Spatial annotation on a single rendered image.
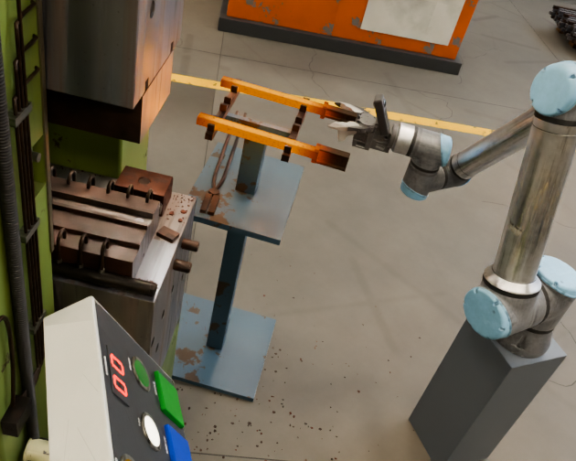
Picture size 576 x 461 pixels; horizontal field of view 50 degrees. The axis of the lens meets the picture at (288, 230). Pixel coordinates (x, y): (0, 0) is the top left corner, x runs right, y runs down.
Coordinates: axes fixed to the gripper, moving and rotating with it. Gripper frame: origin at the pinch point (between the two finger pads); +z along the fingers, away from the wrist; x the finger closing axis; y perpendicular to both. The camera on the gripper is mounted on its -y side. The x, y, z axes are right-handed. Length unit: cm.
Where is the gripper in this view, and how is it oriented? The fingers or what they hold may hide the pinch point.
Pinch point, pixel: (331, 112)
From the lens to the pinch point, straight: 186.5
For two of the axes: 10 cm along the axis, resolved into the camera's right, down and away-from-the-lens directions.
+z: -9.6, -2.8, 0.3
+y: -2.0, 7.5, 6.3
